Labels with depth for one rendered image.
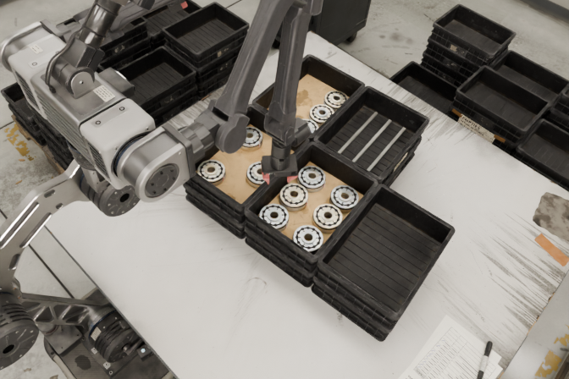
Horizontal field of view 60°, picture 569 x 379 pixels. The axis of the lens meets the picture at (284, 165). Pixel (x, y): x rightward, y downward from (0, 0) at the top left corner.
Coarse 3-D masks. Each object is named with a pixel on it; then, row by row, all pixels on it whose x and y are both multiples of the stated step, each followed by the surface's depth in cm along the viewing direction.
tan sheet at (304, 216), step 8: (328, 176) 188; (328, 184) 185; (336, 184) 186; (344, 184) 186; (320, 192) 183; (328, 192) 183; (272, 200) 180; (312, 200) 181; (320, 200) 181; (328, 200) 181; (304, 208) 178; (312, 208) 179; (296, 216) 176; (304, 216) 176; (344, 216) 177; (288, 224) 174; (296, 224) 174; (304, 224) 174; (312, 224) 174; (288, 232) 172
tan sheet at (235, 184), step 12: (264, 144) 196; (216, 156) 191; (228, 156) 191; (240, 156) 191; (252, 156) 192; (228, 168) 187; (240, 168) 188; (228, 180) 184; (240, 180) 184; (228, 192) 181; (240, 192) 181; (252, 192) 181
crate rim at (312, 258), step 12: (312, 144) 184; (300, 156) 180; (336, 156) 181; (276, 180) 173; (372, 180) 175; (264, 192) 170; (252, 204) 166; (360, 204) 169; (252, 216) 163; (264, 228) 163; (336, 228) 162; (288, 240) 159; (300, 252) 157
